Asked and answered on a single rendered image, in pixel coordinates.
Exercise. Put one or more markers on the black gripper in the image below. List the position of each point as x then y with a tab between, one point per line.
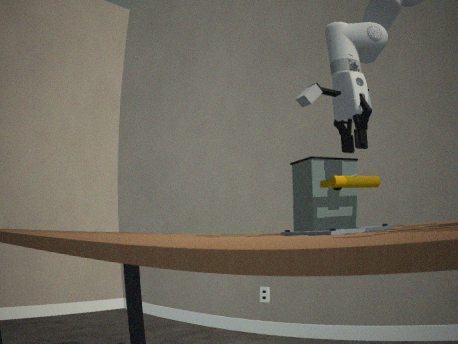
353	95

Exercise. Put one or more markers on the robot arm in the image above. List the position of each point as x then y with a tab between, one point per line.
346	43

